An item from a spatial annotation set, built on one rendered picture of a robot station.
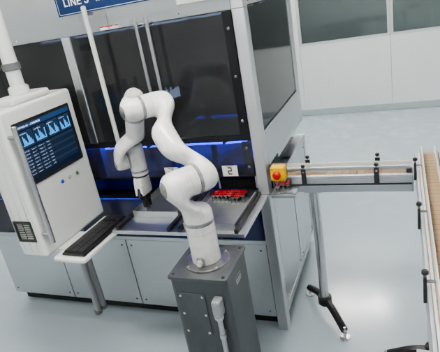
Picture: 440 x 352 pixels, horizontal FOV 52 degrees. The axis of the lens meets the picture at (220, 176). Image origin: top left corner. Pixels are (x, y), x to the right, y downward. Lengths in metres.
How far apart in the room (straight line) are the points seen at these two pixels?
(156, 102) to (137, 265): 1.35
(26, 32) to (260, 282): 1.88
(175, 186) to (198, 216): 0.16
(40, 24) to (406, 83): 5.18
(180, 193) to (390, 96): 5.42
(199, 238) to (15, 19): 1.62
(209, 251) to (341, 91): 5.27
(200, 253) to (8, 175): 1.03
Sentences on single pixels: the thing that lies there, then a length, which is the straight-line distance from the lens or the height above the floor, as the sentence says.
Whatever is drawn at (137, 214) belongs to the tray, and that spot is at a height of 0.90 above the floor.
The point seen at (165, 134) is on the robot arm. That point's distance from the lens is 1.80.
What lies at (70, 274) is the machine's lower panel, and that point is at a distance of 3.34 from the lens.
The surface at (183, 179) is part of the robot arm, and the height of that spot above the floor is 1.26.
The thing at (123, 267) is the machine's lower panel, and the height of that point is 0.37.
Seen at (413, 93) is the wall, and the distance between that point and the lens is 6.84.
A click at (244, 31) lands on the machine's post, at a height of 1.70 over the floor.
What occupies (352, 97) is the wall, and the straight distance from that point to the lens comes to 6.86.
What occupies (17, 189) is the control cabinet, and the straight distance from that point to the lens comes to 2.35.
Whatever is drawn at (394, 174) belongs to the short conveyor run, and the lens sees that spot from 2.34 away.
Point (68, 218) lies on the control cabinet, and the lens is 2.55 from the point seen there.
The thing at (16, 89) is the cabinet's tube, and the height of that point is 1.62.
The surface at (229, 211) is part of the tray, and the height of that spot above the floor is 0.88.
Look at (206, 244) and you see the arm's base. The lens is 1.81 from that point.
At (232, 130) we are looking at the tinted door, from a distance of 2.28.
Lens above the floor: 1.85
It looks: 21 degrees down
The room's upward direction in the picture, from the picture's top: 10 degrees counter-clockwise
